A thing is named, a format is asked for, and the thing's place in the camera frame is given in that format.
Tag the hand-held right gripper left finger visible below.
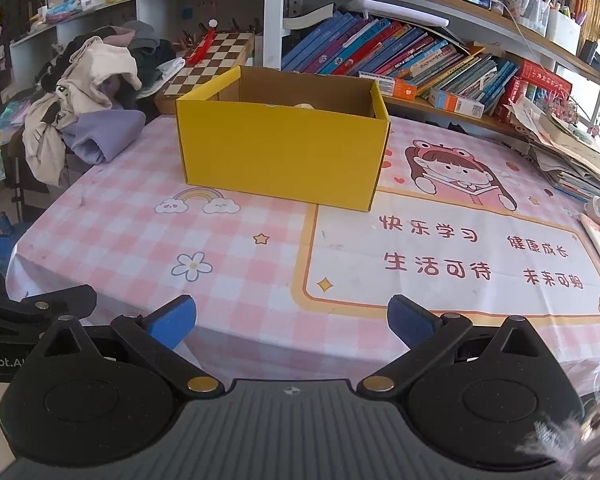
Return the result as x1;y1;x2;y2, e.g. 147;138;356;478
42;295;226;402

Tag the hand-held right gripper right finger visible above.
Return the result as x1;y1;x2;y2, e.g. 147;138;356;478
356;295;547;402

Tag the yellow cardboard box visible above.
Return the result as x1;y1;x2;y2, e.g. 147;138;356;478
175;65;392;212

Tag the pink checked desktop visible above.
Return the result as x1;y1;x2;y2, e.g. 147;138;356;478
5;110;600;396

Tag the lavender sweatshirt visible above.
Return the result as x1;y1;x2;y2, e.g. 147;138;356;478
60;109;147;165

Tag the cream hooded garment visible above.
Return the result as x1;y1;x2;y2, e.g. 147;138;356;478
22;36;143;187

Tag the fuzzy purple grey cloth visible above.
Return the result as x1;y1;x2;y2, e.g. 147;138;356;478
515;400;600;480

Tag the orange white medicine box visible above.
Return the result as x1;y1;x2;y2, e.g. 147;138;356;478
428;87;485;118
372;77;417;100

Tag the messy stack of papers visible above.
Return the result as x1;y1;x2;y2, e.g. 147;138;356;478
510;97;600;203

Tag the blue wipes packet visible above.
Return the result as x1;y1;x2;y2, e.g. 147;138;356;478
45;2;81;23

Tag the dark grey clothes pile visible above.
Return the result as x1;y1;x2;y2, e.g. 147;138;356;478
55;20;187;111

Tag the wooden chess board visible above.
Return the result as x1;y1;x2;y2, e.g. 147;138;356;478
155;31;256;113

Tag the red boxed book set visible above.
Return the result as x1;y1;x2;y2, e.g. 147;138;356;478
495;58;573;123

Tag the row of leaning paperback books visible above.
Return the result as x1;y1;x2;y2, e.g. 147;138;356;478
281;10;521;111

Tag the red tassel ornament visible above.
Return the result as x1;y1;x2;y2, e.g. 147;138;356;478
185;19;219;65

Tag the white desk lamp bar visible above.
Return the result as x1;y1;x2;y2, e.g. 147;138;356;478
342;0;451;28

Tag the white wooden bookshelf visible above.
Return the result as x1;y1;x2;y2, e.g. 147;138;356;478
7;0;600;136

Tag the white pen holder box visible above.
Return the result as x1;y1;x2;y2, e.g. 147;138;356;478
546;7;582;56

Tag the clear pen holder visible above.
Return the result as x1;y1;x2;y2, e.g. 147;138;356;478
500;0;551;36

